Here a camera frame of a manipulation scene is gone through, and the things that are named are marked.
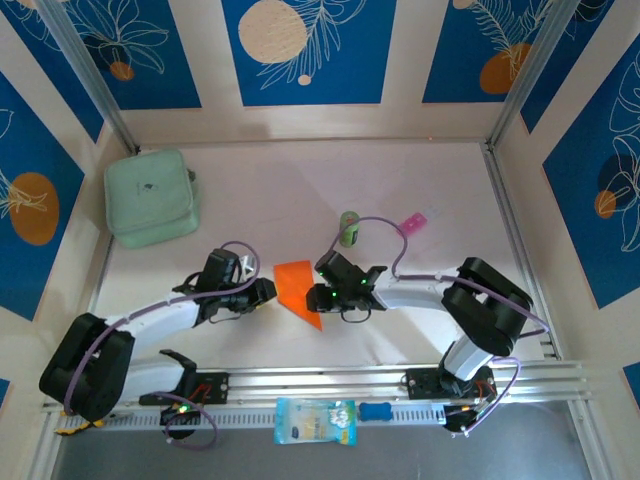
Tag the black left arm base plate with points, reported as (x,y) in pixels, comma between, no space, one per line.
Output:
(215,387)

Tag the pink plastic box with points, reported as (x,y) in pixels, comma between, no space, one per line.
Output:
(412,224)

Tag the mint green fabric pouch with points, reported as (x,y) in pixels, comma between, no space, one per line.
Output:
(145,195)

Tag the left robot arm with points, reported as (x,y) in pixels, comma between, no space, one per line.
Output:
(160,320)

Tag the blue bone-shaped object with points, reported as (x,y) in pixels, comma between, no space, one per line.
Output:
(375,411)

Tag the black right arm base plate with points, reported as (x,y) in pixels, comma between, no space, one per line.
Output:
(420,382)

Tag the green can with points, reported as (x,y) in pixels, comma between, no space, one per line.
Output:
(347,220)

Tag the wet wipes packet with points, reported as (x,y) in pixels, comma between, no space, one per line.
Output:
(315,422)

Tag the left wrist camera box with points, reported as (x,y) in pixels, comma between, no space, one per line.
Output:
(246,266)

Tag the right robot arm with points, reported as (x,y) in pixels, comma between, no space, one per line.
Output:
(415,295)

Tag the small clear plastic piece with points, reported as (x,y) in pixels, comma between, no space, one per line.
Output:
(436,212)

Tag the aluminium extrusion rail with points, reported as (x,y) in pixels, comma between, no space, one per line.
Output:
(310,380)

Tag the aluminium frame post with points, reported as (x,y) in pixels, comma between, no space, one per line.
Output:
(85,65)
(535,70)

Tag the orange square paper sheet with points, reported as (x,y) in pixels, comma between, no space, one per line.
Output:
(292,285)

